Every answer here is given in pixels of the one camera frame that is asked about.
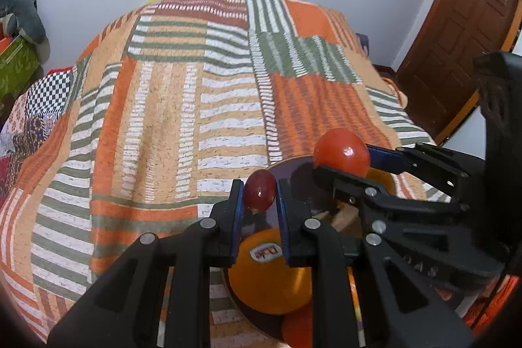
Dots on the small tangerine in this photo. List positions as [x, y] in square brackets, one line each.
[299, 331]

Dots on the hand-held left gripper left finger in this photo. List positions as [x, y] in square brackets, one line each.
[238, 221]

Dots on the red tomato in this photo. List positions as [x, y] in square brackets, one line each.
[340, 152]

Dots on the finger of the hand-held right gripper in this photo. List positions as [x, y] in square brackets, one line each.
[385, 159]
[346, 185]

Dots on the checkered patchwork quilt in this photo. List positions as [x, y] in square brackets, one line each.
[45, 91]

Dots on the green patterned storage box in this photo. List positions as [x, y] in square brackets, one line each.
[16, 66]

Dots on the striped patchwork blanket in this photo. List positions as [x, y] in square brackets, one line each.
[163, 107]

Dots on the dark purple plate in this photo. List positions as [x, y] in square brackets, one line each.
[293, 172]

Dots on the brown wooden door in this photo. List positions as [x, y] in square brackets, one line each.
[461, 26]

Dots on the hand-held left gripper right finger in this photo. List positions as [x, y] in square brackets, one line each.
[284, 221]

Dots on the dark blue bag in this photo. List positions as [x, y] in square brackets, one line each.
[364, 44]

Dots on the small dark red fruit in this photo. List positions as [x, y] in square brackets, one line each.
[259, 190]

